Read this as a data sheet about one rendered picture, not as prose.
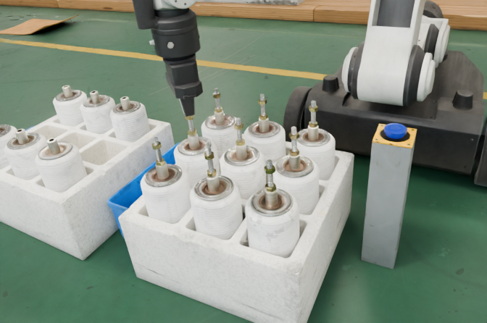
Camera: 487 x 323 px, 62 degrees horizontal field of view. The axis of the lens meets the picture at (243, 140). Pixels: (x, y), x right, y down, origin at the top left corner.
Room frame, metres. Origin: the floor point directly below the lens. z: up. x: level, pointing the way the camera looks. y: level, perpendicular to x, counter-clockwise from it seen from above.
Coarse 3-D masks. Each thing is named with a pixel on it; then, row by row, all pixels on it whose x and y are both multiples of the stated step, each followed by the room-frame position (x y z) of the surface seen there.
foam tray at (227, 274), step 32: (352, 160) 0.78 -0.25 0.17; (320, 192) 0.69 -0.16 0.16; (128, 224) 0.63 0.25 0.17; (160, 224) 0.61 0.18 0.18; (192, 224) 0.62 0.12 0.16; (320, 224) 0.57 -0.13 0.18; (160, 256) 0.60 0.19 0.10; (192, 256) 0.56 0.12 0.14; (224, 256) 0.52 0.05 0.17; (256, 256) 0.50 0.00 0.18; (320, 256) 0.56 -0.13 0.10; (192, 288) 0.57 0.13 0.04; (224, 288) 0.53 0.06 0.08; (256, 288) 0.50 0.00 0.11; (288, 288) 0.46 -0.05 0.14; (256, 320) 0.50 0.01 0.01; (288, 320) 0.47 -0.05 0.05
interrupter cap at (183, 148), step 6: (204, 138) 0.80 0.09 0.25; (180, 144) 0.79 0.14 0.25; (186, 144) 0.79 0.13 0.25; (204, 144) 0.78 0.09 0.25; (210, 144) 0.77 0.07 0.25; (180, 150) 0.76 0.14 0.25; (186, 150) 0.76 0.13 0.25; (192, 150) 0.76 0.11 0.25; (198, 150) 0.75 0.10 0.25; (204, 150) 0.75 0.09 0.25
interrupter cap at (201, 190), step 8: (224, 176) 0.65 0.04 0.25; (200, 184) 0.63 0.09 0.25; (224, 184) 0.62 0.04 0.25; (232, 184) 0.62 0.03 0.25; (200, 192) 0.61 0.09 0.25; (208, 192) 0.61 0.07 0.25; (216, 192) 0.60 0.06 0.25; (224, 192) 0.60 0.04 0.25; (208, 200) 0.58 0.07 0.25; (216, 200) 0.58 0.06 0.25
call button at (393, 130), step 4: (388, 124) 0.66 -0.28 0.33; (392, 124) 0.66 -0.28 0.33; (396, 124) 0.66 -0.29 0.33; (400, 124) 0.66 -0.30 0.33; (384, 128) 0.65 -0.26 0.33; (388, 128) 0.64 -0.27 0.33; (392, 128) 0.64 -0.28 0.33; (396, 128) 0.64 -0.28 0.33; (400, 128) 0.64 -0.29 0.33; (404, 128) 0.64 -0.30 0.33; (388, 132) 0.63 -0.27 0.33; (392, 132) 0.63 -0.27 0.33; (396, 132) 0.63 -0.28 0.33; (400, 132) 0.63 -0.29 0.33; (404, 132) 0.63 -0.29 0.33; (388, 136) 0.64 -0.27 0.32; (392, 136) 0.63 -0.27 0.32; (396, 136) 0.63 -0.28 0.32; (400, 136) 0.63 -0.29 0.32
